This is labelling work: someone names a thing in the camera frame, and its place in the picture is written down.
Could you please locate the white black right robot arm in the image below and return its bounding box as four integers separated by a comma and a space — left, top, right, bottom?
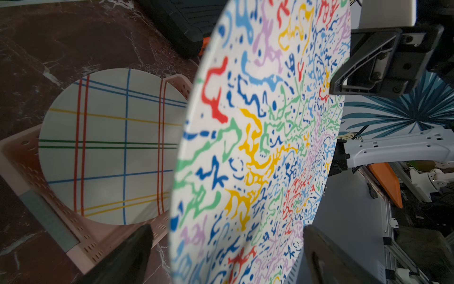
329, 1, 454, 175

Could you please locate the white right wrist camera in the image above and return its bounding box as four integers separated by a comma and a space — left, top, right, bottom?
359, 0, 417, 28

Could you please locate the black plastic tool case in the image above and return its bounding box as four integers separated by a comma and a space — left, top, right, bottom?
138, 0, 227, 59

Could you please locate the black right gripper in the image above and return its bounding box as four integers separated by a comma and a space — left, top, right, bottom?
329, 0, 454, 99

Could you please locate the white plaid striped plate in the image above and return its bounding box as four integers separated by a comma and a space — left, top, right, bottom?
39, 68, 190, 226

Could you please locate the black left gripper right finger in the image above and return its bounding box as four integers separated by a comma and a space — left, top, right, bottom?
303, 225, 380, 284

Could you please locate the colourful squiggle pattern plate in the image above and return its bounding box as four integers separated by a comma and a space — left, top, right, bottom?
169, 1, 351, 284

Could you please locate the pink perforated plastic basket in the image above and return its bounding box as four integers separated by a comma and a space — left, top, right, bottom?
1, 75, 193, 273

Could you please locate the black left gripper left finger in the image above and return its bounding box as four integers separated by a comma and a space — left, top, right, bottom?
78, 224, 154, 284

